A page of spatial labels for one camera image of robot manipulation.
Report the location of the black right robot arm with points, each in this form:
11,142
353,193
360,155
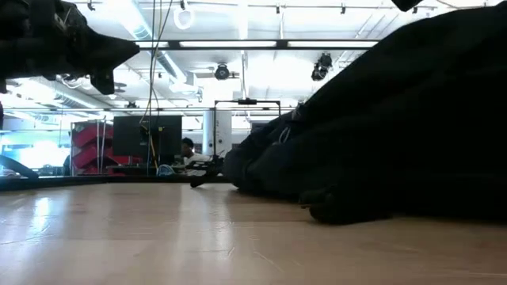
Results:
406,4

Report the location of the black monitor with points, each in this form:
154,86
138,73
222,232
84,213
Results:
130,136

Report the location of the dark blue curved bar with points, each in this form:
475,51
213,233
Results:
16,166

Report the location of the red storage bins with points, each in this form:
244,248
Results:
89,136

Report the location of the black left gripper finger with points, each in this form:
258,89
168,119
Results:
111,53

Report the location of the black overhead frame beam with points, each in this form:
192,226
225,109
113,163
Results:
282,44

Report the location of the person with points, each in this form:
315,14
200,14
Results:
189,152

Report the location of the black backpack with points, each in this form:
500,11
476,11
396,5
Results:
396,138

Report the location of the round black ceiling spotlight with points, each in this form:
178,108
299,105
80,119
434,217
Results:
222,72

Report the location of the white pillar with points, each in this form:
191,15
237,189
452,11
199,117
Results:
223,130

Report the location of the black ceiling camera cluster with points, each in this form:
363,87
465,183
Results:
319,71

